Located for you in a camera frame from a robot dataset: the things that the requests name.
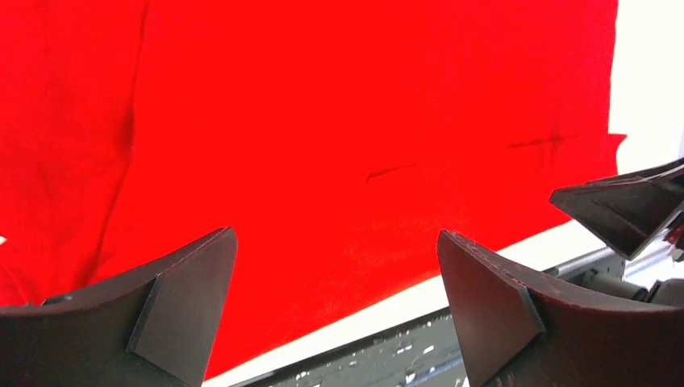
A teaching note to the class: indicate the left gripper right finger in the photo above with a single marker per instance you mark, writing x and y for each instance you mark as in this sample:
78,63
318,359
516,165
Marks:
520,327

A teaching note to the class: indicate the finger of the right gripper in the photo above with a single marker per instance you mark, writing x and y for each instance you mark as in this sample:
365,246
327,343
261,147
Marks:
628,212

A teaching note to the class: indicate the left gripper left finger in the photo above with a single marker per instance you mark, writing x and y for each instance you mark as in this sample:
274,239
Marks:
154,325

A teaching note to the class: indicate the red t-shirt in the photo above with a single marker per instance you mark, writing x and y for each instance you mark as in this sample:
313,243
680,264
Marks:
337,138

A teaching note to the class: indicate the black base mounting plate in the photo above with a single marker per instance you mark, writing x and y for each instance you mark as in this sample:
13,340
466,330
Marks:
421,352

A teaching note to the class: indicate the aluminium frame rail front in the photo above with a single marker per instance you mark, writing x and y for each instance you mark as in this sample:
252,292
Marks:
654,276

